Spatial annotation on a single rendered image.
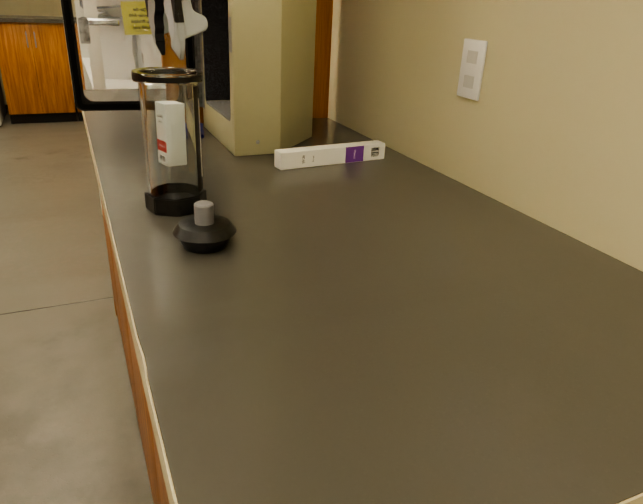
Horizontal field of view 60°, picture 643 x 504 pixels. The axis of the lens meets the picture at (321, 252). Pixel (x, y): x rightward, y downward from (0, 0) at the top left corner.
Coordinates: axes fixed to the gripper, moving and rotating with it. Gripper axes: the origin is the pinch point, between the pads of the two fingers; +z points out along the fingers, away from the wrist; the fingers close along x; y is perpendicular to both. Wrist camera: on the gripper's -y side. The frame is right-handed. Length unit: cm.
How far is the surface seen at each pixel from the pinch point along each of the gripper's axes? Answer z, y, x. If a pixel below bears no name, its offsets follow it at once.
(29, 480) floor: 119, -31, 52
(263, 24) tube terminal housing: -1.0, 32.1, 21.3
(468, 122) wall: 16, 59, -15
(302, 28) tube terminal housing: 1, 46, 26
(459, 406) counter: 25, -3, -63
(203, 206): 18.8, -5.2, -18.5
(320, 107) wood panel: 26, 70, 49
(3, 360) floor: 121, -24, 117
